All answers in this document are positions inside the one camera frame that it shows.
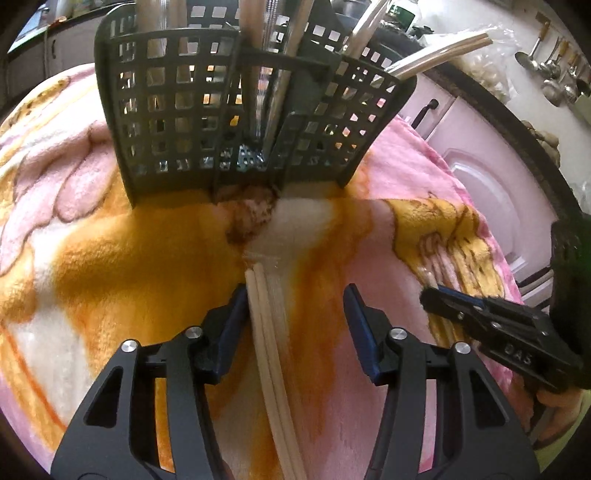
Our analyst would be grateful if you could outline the chopsticks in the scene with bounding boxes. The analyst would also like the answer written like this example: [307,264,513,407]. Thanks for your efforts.
[136,0,168,59]
[238,0,266,143]
[168,0,195,107]
[245,263,308,479]

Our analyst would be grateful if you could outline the person's right hand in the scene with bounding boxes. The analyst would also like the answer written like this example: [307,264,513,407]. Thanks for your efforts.
[529,387,584,446]

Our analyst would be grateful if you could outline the pink bear blanket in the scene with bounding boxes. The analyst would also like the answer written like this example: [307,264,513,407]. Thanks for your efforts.
[1,65,520,479]

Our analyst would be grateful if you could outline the ginger roots on counter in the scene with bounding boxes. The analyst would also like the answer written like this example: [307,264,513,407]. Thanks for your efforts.
[522,120,561,167]

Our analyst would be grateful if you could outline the clear bag of food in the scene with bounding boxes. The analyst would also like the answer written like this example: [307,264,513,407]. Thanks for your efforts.
[452,24,519,104]

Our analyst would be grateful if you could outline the hanging steel ladle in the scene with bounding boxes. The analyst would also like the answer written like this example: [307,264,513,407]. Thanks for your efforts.
[514,21,551,72]

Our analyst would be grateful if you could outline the chopstick in basket right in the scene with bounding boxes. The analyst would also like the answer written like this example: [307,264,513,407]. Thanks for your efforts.
[341,0,390,59]

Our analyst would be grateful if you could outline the chopstick in basket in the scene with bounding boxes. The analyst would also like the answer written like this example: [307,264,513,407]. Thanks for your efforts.
[341,0,390,59]
[264,0,318,144]

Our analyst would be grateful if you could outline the chopstick in basket left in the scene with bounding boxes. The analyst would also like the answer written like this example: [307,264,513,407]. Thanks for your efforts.
[264,0,318,144]

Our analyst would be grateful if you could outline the black plastic utensil basket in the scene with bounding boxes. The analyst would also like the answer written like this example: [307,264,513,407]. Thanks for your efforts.
[94,1,416,204]

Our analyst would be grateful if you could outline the black cabinet handle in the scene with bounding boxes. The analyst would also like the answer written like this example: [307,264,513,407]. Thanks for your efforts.
[411,98,439,130]

